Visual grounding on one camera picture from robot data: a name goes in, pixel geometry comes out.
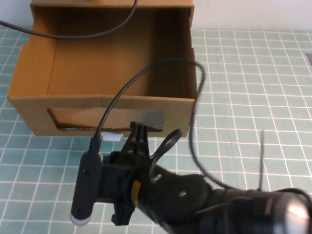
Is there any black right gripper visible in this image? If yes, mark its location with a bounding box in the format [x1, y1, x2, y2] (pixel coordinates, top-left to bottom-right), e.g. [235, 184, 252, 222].
[111, 121, 158, 226]

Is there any cardboard drawer with torn window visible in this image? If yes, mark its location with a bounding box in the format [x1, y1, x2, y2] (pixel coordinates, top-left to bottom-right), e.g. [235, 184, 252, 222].
[6, 6, 198, 137]

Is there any brown cardboard box shell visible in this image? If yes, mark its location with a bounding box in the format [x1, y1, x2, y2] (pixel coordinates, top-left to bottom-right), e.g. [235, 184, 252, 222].
[29, 0, 196, 10]

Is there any black zip tie tail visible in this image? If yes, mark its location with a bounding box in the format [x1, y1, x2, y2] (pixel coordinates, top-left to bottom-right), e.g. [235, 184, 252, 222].
[257, 129, 267, 194]

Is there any green checkered tablecloth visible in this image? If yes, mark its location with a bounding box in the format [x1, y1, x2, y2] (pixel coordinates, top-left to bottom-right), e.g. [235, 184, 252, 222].
[0, 25, 312, 234]

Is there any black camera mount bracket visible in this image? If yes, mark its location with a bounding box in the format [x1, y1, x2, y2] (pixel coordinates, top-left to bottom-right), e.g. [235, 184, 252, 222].
[100, 151, 124, 203]

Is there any white plastic drawer handle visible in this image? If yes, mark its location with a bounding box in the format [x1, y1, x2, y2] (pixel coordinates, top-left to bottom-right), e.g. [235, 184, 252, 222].
[101, 132, 124, 142]

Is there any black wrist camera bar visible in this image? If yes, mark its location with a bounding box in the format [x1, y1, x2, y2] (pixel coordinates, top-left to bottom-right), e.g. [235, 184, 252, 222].
[70, 145, 103, 225]

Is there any black cable tie loop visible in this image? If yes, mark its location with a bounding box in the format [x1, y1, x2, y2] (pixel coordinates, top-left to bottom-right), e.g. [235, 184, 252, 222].
[149, 128, 183, 173]

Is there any thin black camera cable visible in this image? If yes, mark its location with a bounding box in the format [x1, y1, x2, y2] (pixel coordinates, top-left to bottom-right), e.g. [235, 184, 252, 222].
[90, 58, 236, 192]

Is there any thick black cable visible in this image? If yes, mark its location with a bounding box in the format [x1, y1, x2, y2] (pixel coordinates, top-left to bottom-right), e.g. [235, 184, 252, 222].
[0, 0, 139, 39]

